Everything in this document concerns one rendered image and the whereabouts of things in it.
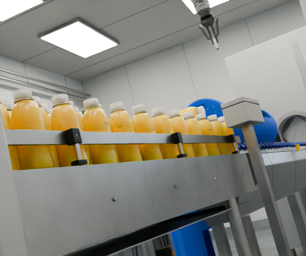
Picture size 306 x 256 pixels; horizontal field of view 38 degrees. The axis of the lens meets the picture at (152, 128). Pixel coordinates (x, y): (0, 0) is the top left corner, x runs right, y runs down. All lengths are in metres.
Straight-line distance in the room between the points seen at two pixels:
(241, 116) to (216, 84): 5.93
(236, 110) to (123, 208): 0.86
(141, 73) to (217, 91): 1.45
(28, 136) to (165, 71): 7.14
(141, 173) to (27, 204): 0.40
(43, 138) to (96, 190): 0.16
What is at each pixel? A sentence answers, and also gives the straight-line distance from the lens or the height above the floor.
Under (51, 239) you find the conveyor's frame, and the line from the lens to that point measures 0.85.
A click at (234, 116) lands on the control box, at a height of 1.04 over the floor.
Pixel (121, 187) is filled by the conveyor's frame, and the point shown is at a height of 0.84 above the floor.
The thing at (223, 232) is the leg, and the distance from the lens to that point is 2.21.
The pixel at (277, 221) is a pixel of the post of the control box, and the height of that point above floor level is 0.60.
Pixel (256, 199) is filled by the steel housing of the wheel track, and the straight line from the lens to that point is 2.35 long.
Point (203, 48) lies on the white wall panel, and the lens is 7.86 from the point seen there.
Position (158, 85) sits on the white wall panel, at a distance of 7.98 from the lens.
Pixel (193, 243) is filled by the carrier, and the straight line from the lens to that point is 2.85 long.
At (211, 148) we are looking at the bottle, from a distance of 1.72.
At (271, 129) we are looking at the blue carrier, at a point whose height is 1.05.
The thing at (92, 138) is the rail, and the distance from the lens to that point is 1.04.
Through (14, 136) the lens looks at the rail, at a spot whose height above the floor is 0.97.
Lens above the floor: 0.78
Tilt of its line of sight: 10 degrees up
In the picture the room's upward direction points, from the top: 14 degrees counter-clockwise
